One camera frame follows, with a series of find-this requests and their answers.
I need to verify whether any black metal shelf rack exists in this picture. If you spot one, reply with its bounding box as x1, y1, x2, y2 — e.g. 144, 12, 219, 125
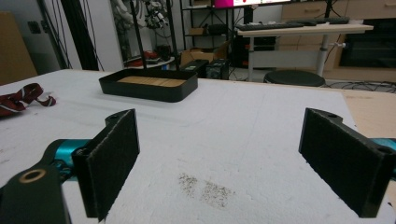
179, 0, 237, 61

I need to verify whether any black round stool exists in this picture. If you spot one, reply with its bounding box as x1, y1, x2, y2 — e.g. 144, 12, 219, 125
262, 69, 327, 88

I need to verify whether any dark red striped cloth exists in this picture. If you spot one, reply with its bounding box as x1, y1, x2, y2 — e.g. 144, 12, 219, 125
0, 82, 57, 118

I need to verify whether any monitor with pink screen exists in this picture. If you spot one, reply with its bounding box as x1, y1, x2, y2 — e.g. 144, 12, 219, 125
213, 0, 292, 8

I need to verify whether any brown cardboard sheet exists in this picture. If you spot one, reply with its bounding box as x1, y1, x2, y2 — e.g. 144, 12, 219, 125
0, 11, 39, 86

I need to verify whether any black computer case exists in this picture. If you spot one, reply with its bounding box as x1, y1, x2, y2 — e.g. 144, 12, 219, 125
232, 35, 277, 69

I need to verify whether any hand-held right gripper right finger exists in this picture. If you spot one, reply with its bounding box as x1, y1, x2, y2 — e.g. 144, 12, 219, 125
298, 107, 396, 218

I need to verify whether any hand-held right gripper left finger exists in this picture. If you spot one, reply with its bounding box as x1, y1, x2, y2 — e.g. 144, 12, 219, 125
71, 108, 141, 223

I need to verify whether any white cloth table cover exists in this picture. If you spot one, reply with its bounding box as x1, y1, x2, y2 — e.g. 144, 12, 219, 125
0, 68, 396, 224

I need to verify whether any black electronic box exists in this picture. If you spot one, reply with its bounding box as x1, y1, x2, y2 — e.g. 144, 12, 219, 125
205, 58, 231, 80

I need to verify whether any cardboard box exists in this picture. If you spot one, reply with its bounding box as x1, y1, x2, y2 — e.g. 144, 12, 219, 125
180, 40, 232, 67

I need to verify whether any black keyboard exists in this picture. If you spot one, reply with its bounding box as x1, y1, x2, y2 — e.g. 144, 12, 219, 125
286, 16, 351, 27
235, 21, 305, 32

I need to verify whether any black metal stand pole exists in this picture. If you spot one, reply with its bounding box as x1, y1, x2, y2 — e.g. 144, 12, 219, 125
129, 0, 148, 70
165, 0, 181, 72

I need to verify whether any white desk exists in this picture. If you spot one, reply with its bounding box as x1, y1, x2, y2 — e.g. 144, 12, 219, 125
236, 23, 375, 82

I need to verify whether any black tray with wooden bottom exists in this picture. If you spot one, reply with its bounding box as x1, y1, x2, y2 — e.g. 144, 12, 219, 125
98, 67, 199, 104

